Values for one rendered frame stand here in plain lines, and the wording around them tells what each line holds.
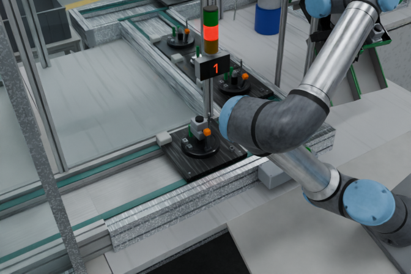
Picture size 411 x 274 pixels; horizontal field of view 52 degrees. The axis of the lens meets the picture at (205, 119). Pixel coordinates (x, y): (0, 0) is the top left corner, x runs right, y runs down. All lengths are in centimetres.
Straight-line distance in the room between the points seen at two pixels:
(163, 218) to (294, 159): 49
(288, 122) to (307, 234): 59
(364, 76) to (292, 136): 98
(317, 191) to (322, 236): 23
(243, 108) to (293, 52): 139
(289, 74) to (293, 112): 125
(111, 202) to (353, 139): 97
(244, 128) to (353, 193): 41
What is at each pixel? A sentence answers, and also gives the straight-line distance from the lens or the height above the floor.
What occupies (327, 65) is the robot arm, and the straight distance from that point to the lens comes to 95.
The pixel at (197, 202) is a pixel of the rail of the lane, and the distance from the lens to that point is 139.
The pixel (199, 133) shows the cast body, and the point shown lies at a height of 106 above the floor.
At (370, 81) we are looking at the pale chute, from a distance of 184.
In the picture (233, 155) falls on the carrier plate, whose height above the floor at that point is 97.
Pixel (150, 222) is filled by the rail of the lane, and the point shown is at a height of 92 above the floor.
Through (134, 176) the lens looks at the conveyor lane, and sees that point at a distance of 149.
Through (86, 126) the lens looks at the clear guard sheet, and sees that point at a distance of 144.
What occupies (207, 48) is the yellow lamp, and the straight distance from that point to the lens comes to 144.
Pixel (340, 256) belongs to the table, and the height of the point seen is 86.
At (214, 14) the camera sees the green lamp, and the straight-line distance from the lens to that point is 139.
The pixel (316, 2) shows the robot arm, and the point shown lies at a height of 154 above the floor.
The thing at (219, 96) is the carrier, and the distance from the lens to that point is 174.
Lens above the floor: 196
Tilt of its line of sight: 38 degrees down
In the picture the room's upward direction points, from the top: 2 degrees counter-clockwise
